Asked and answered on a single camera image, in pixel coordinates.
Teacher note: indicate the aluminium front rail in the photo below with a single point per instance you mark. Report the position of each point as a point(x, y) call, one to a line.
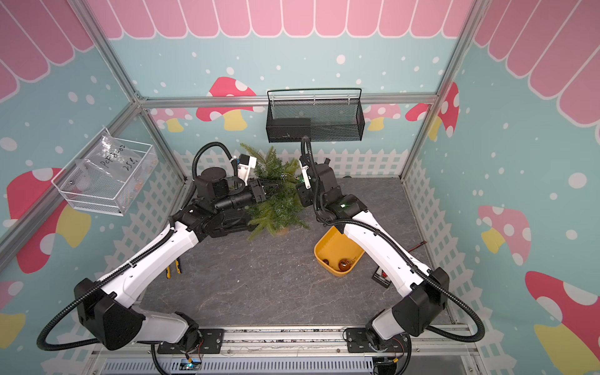
point(295, 341)

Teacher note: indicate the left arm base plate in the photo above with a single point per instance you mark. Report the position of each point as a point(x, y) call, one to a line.
point(200, 341)

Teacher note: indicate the small green christmas tree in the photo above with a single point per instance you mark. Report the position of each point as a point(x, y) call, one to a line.
point(281, 211)

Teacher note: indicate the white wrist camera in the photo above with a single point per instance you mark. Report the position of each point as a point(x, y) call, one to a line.
point(245, 166)
point(305, 175)

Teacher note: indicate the black box in basket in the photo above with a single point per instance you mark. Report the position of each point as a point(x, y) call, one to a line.
point(287, 129)

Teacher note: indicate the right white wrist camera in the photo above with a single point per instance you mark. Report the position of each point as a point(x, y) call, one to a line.
point(305, 175)

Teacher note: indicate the white slotted cable duct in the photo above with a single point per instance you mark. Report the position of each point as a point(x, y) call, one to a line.
point(275, 365)

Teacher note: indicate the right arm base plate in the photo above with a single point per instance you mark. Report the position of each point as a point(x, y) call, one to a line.
point(363, 340)

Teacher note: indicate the black wire mesh basket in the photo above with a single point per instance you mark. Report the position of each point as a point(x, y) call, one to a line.
point(336, 113)

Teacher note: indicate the black card with red wire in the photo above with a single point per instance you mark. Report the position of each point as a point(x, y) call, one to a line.
point(380, 277)

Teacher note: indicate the yellow plastic bin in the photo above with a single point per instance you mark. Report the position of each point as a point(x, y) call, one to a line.
point(335, 246)

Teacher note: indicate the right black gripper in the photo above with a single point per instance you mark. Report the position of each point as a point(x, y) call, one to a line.
point(305, 193)

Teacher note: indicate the copper shiny ball ornament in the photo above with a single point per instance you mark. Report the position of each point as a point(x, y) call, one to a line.
point(345, 265)

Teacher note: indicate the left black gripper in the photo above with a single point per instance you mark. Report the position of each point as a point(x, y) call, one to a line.
point(258, 191)

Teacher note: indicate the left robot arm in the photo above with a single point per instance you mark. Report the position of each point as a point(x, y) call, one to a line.
point(216, 206)

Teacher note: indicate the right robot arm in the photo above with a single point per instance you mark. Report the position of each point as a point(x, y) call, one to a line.
point(424, 292)

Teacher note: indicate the green circuit board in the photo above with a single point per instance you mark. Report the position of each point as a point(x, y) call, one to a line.
point(191, 364)

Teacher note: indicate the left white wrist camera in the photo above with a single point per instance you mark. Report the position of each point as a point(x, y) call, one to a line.
point(245, 166)

